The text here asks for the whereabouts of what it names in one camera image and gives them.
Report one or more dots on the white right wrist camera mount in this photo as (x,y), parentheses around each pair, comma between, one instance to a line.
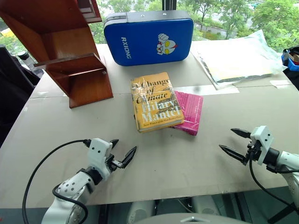
(265,137)

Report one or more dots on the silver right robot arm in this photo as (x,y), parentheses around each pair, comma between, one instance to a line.
(288,161)

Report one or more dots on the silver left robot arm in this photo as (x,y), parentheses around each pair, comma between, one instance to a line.
(70,189)

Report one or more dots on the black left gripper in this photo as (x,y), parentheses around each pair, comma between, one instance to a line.
(111,163)

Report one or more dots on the grey robot torso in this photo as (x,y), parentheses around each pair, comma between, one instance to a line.
(191,220)

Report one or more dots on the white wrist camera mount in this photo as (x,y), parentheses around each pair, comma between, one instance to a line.
(265,137)
(98,151)

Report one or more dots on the grey bottle with black cap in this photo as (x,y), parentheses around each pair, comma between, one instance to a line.
(23,56)

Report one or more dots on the black stand legs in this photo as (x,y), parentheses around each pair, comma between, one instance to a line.
(280,210)

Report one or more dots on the clear plastic bag with papers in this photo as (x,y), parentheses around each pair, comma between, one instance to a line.
(238,58)

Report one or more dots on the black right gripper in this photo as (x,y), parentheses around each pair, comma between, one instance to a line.
(254,150)

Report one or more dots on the black chair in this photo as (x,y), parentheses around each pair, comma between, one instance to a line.
(14,93)

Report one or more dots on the yellow hardcover book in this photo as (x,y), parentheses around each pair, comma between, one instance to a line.
(154,105)

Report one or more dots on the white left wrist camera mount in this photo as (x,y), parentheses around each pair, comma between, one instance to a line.
(98,151)

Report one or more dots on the white rounded shape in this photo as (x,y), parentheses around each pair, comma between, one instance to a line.
(141,211)
(205,205)

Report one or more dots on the blue RXIONG padded case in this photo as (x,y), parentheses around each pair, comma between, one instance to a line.
(140,37)

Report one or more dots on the black window post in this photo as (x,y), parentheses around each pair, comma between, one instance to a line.
(169,5)

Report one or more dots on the pink paperback book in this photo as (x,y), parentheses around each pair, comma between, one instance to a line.
(192,109)

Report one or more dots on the brown wooden bookshelf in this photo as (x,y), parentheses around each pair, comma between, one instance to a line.
(77,42)

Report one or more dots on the blue container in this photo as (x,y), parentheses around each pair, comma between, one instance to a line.
(290,58)

